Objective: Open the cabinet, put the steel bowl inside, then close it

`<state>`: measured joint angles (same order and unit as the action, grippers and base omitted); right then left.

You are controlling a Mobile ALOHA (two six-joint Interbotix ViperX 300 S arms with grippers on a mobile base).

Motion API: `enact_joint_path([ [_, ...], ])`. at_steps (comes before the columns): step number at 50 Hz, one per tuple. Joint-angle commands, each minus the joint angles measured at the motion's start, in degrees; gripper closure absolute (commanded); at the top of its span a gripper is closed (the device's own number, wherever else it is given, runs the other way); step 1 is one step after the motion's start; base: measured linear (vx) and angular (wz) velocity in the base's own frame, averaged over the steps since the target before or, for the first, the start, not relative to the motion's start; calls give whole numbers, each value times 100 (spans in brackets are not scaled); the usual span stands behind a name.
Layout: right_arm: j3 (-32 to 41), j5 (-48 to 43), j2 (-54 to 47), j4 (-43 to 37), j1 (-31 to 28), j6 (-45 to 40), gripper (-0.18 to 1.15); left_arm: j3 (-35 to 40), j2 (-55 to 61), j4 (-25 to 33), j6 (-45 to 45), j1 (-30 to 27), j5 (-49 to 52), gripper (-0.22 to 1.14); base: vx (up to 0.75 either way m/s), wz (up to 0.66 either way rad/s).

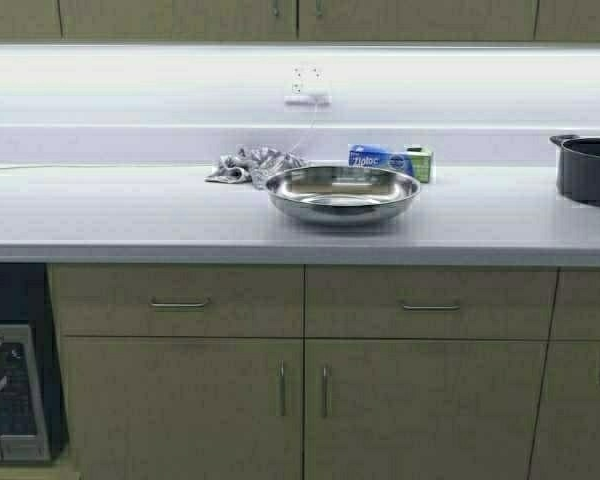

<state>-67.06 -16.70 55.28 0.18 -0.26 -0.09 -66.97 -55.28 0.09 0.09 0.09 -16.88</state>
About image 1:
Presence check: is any large stainless steel bowl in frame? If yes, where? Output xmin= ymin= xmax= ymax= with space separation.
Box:
xmin=265 ymin=165 xmax=421 ymax=226

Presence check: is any right lower cabinet door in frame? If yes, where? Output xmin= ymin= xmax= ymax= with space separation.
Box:
xmin=305 ymin=340 xmax=545 ymax=479

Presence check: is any cabinet door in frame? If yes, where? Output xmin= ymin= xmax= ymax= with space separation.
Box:
xmin=305 ymin=340 xmax=545 ymax=479
xmin=64 ymin=338 xmax=302 ymax=479
xmin=59 ymin=0 xmax=297 ymax=42
xmin=298 ymin=0 xmax=537 ymax=42

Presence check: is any right upper cabinet door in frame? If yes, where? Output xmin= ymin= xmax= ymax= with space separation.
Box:
xmin=298 ymin=0 xmax=537 ymax=42

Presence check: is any left lower cabinet door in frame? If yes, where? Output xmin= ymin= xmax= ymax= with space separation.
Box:
xmin=64 ymin=338 xmax=302 ymax=479

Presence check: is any black cooking pot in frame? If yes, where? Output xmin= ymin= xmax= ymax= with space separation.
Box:
xmin=549 ymin=134 xmax=600 ymax=207

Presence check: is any left upper cabinet door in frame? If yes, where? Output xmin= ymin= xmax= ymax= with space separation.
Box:
xmin=59 ymin=0 xmax=297 ymax=42

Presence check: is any far right lower cabinet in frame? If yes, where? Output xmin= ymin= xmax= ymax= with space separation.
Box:
xmin=529 ymin=268 xmax=600 ymax=479

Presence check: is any right lower drawer front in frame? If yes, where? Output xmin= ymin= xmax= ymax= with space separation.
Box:
xmin=305 ymin=266 xmax=558 ymax=340

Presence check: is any grey patterned dish towel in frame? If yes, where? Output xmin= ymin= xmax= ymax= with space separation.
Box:
xmin=205 ymin=146 xmax=309 ymax=190

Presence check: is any blue green Ziploc box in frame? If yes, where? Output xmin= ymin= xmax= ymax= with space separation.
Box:
xmin=348 ymin=144 xmax=434 ymax=183

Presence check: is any left lower drawer front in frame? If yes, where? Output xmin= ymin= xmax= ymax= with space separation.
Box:
xmin=49 ymin=264 xmax=303 ymax=338

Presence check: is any left door metal handle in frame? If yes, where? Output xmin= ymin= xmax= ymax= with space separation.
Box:
xmin=277 ymin=360 xmax=286 ymax=417

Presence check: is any door metal handle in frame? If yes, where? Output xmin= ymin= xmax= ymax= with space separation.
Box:
xmin=321 ymin=364 xmax=330 ymax=418
xmin=277 ymin=360 xmax=286 ymax=417

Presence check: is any right door metal handle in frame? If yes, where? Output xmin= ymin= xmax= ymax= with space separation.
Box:
xmin=321 ymin=364 xmax=330 ymax=418

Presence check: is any left drawer metal handle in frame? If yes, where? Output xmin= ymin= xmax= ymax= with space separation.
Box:
xmin=149 ymin=298 xmax=211 ymax=309

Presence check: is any drawer metal handle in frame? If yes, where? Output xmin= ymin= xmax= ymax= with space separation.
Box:
xmin=149 ymin=298 xmax=211 ymax=309
xmin=402 ymin=303 xmax=461 ymax=312

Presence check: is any white wall outlet plate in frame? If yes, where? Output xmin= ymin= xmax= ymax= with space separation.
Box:
xmin=284 ymin=64 xmax=331 ymax=97

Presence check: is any right drawer metal handle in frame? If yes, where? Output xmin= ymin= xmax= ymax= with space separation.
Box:
xmin=402 ymin=303 xmax=461 ymax=312

